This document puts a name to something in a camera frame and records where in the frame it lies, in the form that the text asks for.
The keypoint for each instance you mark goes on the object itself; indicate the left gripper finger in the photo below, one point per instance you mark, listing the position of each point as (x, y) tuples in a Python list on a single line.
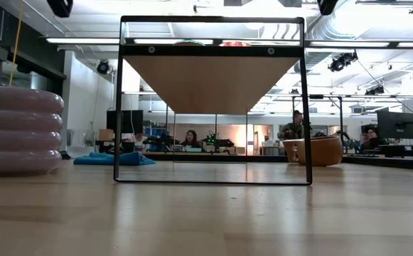
[(60, 8)]

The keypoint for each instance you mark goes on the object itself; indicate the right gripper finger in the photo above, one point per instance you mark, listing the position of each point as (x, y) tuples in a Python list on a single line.
[(327, 6)]

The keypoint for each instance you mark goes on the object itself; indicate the purple ribbed mug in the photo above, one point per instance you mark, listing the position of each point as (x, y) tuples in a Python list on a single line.
[(19, 131)]

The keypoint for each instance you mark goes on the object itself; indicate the long ceiling light strip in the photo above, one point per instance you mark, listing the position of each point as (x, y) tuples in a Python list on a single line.
[(81, 41), (352, 44)]

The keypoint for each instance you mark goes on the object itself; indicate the black ceiling spotlight cluster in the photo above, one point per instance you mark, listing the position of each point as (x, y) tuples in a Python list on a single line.
[(341, 63), (375, 91)]

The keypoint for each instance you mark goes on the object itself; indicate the person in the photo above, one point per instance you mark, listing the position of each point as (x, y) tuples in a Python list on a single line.
[(191, 139), (291, 129), (371, 137)]

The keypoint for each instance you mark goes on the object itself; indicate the cardboard box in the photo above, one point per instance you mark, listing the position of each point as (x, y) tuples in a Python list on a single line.
[(106, 134)]

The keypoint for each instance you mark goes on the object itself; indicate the black computer monitor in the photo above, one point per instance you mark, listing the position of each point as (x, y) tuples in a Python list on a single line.
[(396, 124)]

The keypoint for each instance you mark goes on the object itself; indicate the blue cloth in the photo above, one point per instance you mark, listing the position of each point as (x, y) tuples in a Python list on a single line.
[(121, 159)]

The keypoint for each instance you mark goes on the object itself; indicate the black robot green lights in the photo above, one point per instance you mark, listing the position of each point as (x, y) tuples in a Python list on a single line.
[(211, 139)]

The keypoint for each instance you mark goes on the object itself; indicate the silver ventilation duct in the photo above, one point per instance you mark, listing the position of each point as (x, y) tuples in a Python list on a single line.
[(321, 30)]

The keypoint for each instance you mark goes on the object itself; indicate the wooden shelf black metal frame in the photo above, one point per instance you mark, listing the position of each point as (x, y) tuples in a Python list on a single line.
[(209, 85)]

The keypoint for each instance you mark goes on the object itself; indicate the black aluminium rig frame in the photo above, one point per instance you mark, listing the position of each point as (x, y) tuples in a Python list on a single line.
[(387, 163)]

